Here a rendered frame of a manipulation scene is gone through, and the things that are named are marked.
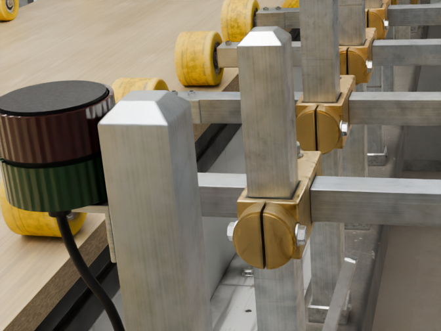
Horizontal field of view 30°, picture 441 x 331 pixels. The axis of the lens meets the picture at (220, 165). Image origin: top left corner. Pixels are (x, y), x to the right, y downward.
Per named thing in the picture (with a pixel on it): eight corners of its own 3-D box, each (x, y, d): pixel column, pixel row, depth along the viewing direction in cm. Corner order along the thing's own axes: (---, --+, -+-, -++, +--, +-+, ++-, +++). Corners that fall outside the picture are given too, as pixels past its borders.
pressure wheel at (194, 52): (216, 19, 120) (206, 59, 116) (228, 57, 127) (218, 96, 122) (178, 20, 122) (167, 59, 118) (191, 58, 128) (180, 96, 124)
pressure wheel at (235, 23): (249, 37, 139) (260, 50, 147) (252, -9, 140) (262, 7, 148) (216, 37, 141) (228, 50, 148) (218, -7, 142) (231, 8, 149)
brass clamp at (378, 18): (394, 23, 142) (394, -5, 140) (387, 43, 130) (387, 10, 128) (358, 25, 144) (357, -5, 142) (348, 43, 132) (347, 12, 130)
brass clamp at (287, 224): (329, 201, 75) (327, 150, 74) (304, 273, 63) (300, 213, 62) (264, 199, 77) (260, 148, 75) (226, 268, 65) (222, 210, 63)
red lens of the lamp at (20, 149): (136, 121, 43) (132, 81, 42) (89, 164, 37) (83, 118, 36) (33, 120, 44) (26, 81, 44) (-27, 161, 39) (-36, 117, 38)
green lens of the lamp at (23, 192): (142, 166, 44) (137, 127, 43) (96, 214, 38) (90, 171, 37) (40, 163, 45) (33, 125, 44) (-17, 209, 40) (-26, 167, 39)
